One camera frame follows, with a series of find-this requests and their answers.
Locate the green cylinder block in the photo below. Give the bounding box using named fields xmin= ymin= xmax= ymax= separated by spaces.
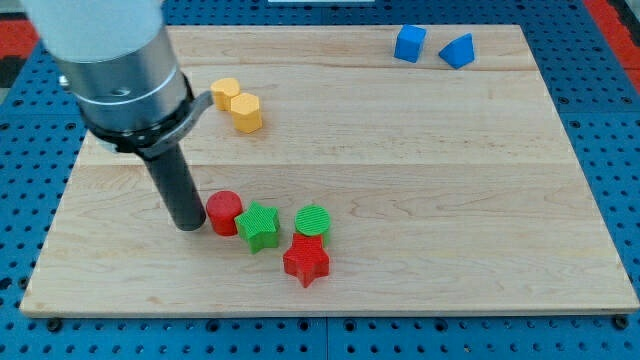
xmin=294 ymin=204 xmax=331 ymax=246

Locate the red star block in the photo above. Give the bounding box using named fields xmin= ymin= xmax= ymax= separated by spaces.
xmin=283 ymin=233 xmax=330 ymax=288

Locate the green star block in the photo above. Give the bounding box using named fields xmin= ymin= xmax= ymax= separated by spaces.
xmin=234 ymin=201 xmax=280 ymax=254

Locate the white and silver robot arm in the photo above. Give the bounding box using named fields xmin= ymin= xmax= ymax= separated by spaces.
xmin=21 ymin=0 xmax=214 ymax=231

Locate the red cylinder block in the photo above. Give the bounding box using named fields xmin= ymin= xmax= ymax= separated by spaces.
xmin=206 ymin=190 xmax=243 ymax=236

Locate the blue cube block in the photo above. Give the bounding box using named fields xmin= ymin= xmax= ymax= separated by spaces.
xmin=394 ymin=24 xmax=428 ymax=63

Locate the yellow heart block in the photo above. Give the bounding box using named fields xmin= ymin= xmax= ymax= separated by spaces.
xmin=210 ymin=77 xmax=241 ymax=111

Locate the yellow hexagon block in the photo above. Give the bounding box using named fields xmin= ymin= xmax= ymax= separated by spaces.
xmin=229 ymin=93 xmax=262 ymax=133

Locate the blue triangular block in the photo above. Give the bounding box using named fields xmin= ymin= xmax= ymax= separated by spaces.
xmin=438 ymin=33 xmax=475 ymax=69

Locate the wooden board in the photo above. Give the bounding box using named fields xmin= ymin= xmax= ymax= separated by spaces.
xmin=21 ymin=25 xmax=639 ymax=318

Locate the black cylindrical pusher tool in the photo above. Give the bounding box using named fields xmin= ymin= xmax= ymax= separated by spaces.
xmin=142 ymin=145 xmax=206 ymax=231

